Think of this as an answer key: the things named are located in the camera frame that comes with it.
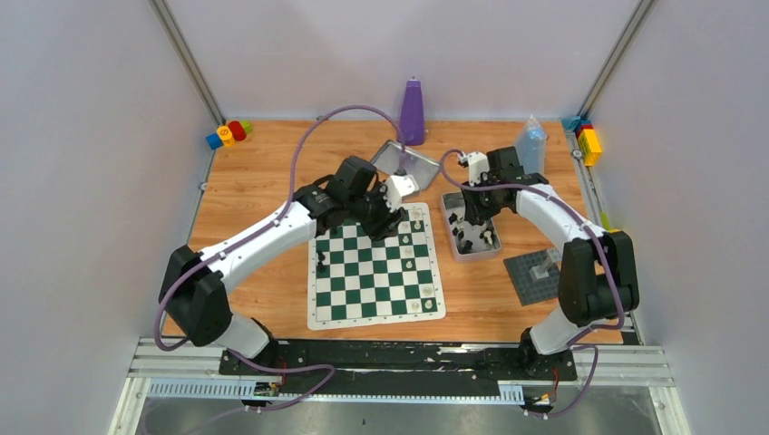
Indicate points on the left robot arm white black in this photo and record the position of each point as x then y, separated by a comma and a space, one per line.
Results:
196, 284

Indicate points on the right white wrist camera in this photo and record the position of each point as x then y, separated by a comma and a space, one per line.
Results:
478, 167

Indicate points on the metal tin box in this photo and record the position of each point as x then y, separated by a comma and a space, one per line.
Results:
468, 242

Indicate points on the grey lego post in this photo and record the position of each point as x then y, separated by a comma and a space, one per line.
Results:
548, 261

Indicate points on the grey lego baseplate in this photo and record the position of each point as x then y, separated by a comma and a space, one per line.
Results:
528, 291

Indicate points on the green white chess mat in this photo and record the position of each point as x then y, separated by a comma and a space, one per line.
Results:
365, 283

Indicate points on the colourful block stack left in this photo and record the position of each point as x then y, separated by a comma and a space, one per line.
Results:
229, 134

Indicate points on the metal tin lid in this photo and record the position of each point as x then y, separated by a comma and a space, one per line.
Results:
392, 156

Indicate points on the colourful block stack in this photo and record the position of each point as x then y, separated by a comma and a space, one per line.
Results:
229, 134
587, 139

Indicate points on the purple cone bottle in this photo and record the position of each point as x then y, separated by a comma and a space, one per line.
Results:
411, 118

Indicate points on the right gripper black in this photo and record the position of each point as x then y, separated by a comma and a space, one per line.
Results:
473, 211

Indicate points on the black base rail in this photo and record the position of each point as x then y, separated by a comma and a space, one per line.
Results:
365, 367

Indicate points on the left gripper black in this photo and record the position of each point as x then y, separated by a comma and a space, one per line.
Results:
384, 219

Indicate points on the black pawn on board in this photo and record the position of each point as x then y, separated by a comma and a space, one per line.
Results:
320, 265

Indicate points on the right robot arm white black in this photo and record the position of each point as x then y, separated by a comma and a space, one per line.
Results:
598, 272

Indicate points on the colourful block stack right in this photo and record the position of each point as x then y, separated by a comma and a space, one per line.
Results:
587, 139

